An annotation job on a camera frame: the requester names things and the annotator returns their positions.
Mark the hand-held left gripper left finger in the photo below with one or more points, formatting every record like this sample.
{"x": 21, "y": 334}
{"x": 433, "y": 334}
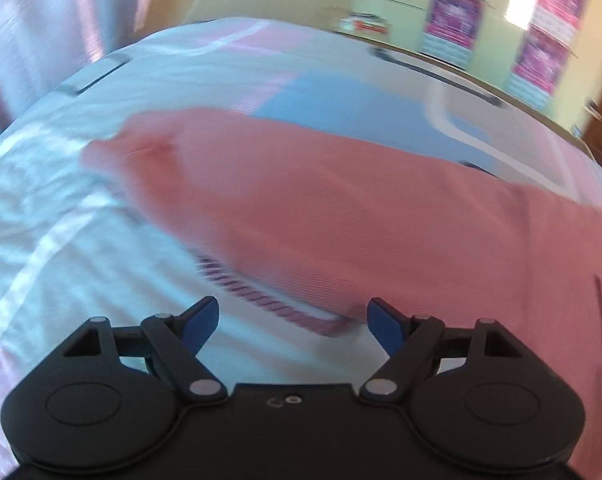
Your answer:
{"x": 202, "y": 321}

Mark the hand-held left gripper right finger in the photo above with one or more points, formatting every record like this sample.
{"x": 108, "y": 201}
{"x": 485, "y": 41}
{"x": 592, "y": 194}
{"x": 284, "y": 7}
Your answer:
{"x": 384, "y": 324}

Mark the pink knit garment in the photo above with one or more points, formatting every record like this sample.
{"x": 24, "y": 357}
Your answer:
{"x": 341, "y": 210}

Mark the printed pastel bed sheet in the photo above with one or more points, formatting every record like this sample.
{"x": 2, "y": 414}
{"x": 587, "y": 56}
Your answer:
{"x": 81, "y": 270}

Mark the stack of books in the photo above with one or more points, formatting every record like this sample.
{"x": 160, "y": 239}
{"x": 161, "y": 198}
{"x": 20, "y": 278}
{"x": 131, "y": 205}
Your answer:
{"x": 363, "y": 23}

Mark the pale pink curtain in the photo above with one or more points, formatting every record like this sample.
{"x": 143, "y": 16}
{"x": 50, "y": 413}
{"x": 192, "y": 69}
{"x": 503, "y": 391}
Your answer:
{"x": 36, "y": 20}

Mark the wooden bed frame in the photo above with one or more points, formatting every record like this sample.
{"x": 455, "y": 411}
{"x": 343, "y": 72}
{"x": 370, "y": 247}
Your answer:
{"x": 506, "y": 91}

